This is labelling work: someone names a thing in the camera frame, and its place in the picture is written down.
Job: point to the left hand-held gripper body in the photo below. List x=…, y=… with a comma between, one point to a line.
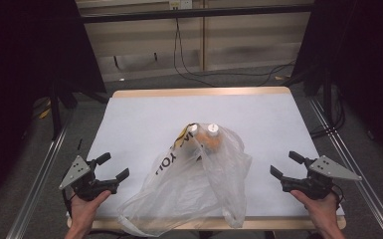
x=89, y=186

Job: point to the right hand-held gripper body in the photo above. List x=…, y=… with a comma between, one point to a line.
x=315, y=182

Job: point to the clear plastic bag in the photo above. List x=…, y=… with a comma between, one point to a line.
x=192, y=186

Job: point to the orange drink bottle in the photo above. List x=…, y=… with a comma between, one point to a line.
x=212, y=137

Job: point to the bottle with yellow black label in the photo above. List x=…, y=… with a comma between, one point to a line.
x=192, y=129

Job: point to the person's left hand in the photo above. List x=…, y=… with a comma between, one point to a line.
x=85, y=209

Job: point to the person's right hand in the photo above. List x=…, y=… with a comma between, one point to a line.
x=318, y=209

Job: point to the white table cover sheet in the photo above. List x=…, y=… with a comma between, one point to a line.
x=139, y=126

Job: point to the black metal stand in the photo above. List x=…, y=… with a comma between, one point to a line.
x=326, y=96
x=55, y=109

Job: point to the black curtain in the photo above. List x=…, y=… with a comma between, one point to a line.
x=361, y=66
x=20, y=66

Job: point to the black horizontal bar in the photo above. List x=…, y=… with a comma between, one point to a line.
x=195, y=13

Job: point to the metal floor rail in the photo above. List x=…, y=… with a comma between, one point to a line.
x=36, y=186
x=361, y=186

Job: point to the white wall socket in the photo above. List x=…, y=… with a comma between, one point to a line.
x=180, y=4

